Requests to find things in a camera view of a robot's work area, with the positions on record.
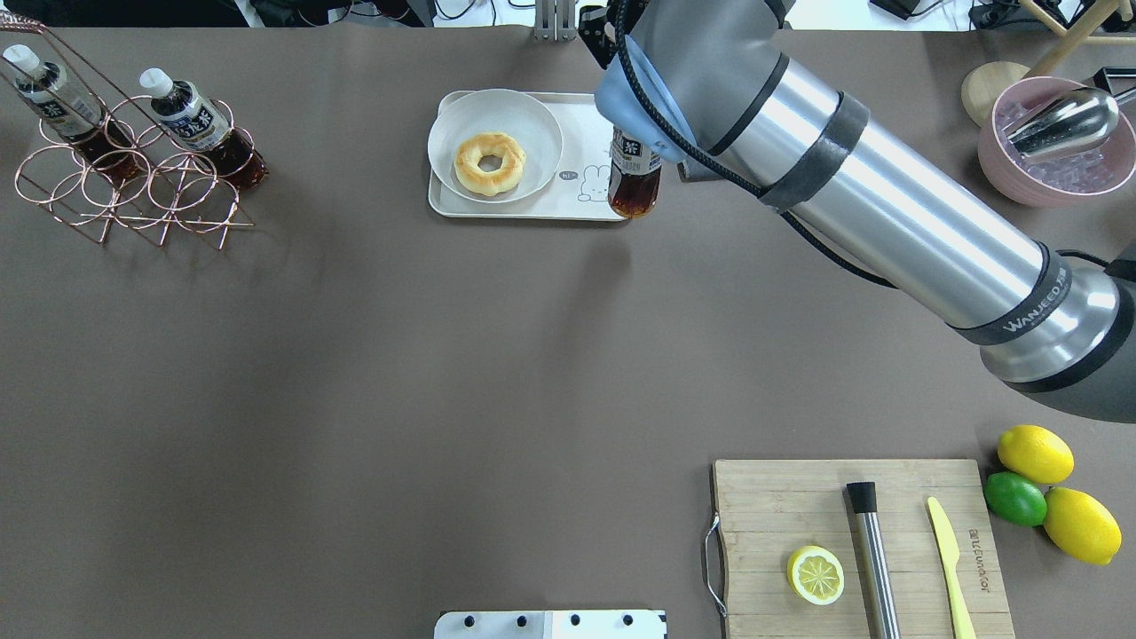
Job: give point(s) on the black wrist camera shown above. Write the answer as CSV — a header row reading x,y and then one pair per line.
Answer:
x,y
596,30

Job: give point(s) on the beige rabbit tray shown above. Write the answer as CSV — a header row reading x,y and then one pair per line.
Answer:
x,y
578,189

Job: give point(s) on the steel muddler black tip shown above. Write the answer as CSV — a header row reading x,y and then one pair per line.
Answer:
x,y
874,564

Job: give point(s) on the wooden stand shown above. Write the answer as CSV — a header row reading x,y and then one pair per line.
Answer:
x,y
982,86

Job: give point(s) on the white plate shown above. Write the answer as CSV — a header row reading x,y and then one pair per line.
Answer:
x,y
523,117

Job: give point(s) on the steel scoop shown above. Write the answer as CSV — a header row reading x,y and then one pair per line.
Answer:
x,y
1078,120

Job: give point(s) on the yellow lemon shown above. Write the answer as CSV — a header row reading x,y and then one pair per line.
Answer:
x,y
1081,526
1036,453

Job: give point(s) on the pink bowl with ice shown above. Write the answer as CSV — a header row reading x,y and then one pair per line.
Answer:
x,y
1059,182

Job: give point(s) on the front tea bottle in rack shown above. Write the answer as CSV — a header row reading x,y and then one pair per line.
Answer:
x,y
200,126

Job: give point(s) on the copper wire bottle rack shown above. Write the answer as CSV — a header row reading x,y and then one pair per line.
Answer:
x,y
173,190

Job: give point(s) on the yellow plastic knife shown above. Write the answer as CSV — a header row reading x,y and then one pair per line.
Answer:
x,y
950,554

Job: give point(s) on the rear tea bottle in rack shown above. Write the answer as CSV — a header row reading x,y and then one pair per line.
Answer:
x,y
73,113

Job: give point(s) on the wooden cutting board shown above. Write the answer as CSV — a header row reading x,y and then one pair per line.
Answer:
x,y
767,509

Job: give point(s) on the aluminium frame post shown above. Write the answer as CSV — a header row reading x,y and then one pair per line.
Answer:
x,y
555,20

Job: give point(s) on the half lemon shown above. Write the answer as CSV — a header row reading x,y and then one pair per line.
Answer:
x,y
815,574

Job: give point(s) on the yellow donut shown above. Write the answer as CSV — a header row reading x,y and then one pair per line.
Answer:
x,y
490,163

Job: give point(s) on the tea bottle white cap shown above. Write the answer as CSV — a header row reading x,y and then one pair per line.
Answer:
x,y
635,173

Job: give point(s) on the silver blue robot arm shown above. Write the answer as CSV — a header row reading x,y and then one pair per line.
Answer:
x,y
701,81

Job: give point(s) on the yellow lemon lower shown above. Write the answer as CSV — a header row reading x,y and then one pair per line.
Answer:
x,y
1081,526

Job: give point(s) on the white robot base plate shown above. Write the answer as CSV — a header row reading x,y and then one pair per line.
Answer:
x,y
580,623

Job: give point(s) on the green lime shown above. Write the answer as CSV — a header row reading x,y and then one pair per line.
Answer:
x,y
1015,498

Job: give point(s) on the yellow lemon upper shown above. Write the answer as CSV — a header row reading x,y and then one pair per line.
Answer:
x,y
1036,453

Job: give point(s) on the tea bottle in rack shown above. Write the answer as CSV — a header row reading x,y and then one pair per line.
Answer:
x,y
73,113
200,126

